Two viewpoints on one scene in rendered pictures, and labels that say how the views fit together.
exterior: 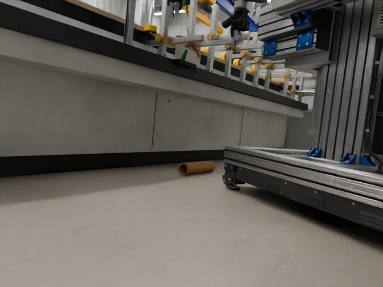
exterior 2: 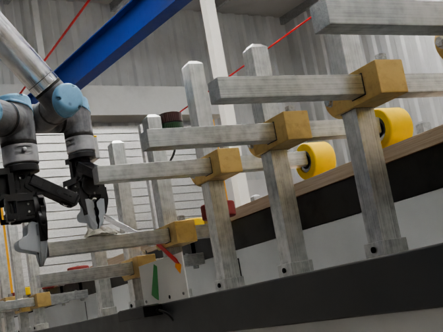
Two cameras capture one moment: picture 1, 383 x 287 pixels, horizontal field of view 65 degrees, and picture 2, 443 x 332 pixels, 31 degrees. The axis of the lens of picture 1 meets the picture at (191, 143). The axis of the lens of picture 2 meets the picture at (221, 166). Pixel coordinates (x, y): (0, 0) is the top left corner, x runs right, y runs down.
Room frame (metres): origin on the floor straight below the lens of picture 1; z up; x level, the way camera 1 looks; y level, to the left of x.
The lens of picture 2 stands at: (2.90, -1.53, 0.67)
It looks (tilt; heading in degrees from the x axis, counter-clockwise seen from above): 10 degrees up; 114
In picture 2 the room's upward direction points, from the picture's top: 10 degrees counter-clockwise
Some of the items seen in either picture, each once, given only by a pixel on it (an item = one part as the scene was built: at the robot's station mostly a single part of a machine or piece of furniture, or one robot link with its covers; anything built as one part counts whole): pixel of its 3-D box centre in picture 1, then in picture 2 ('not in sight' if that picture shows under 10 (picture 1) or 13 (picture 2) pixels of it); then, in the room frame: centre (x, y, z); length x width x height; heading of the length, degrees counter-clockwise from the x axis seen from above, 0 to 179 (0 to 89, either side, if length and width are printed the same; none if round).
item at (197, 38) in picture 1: (172, 41); (124, 270); (1.83, 0.17, 0.80); 0.43 x 0.03 x 0.04; 53
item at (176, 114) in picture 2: not in sight; (169, 119); (2.06, 0.11, 1.13); 0.06 x 0.06 x 0.02
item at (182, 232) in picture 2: (191, 44); (175, 235); (2.05, 0.06, 0.85); 0.13 x 0.06 x 0.05; 143
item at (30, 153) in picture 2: (240, 6); (20, 157); (1.86, -0.21, 1.05); 0.08 x 0.08 x 0.05
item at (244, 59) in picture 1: (244, 60); (360, 126); (2.63, -0.38, 0.90); 0.03 x 0.03 x 0.48; 53
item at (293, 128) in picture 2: (231, 47); (277, 135); (2.44, -0.24, 0.95); 0.13 x 0.06 x 0.05; 143
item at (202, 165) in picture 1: (197, 167); not in sight; (1.99, -0.05, 0.04); 0.30 x 0.08 x 0.08; 143
